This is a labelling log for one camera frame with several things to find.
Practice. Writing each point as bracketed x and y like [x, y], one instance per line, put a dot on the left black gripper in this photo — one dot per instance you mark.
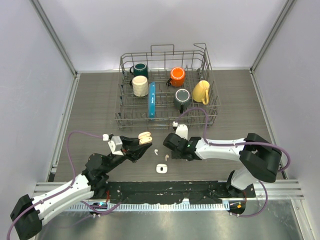
[133, 153]

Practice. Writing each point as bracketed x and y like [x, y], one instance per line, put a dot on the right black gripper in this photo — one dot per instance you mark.
[175, 155]

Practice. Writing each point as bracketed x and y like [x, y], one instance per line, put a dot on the beige charging case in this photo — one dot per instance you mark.
[145, 138]

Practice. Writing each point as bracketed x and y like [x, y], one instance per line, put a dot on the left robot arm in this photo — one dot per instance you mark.
[30, 214]

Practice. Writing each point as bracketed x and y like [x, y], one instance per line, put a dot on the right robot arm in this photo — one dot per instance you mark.
[259, 158]

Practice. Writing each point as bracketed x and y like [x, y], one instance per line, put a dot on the white charging case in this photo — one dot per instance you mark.
[161, 168]

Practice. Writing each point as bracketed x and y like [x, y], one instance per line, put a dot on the grey mug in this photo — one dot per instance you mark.
[182, 99]

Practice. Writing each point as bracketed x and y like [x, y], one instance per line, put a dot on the yellow mug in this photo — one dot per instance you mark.
[200, 93]

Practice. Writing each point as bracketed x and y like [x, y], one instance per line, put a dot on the blue plate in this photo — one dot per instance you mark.
[152, 100]

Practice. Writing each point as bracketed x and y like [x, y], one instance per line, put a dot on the cream textured mug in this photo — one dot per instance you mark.
[140, 86]

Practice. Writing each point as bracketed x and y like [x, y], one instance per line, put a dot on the orange mug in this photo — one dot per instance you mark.
[177, 77]

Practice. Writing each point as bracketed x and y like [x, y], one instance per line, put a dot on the dark green mug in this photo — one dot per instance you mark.
[139, 69]

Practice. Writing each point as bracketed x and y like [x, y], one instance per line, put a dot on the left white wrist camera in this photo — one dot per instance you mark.
[114, 142]

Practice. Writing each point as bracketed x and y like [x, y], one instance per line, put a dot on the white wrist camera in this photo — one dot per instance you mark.
[180, 129]
[114, 142]

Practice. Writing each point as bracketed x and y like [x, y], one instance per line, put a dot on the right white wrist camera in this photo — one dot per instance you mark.
[180, 129]

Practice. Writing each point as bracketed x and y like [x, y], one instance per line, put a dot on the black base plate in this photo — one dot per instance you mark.
[170, 192]

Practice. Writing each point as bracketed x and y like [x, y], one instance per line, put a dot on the white slotted cable duct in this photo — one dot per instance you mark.
[183, 206]

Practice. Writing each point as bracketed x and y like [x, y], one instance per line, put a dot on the grey wire dish rack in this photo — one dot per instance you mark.
[131, 111]

